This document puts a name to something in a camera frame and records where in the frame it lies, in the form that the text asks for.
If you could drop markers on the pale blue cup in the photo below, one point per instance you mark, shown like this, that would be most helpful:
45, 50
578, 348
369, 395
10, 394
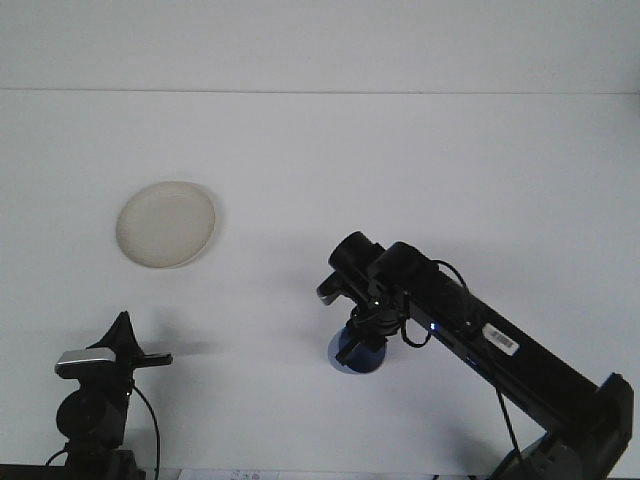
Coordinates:
365, 366

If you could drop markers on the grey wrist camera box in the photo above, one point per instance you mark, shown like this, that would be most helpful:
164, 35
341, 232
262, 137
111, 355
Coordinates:
331, 300
85, 360

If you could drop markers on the pale round plate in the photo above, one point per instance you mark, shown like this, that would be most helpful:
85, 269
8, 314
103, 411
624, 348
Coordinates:
165, 225

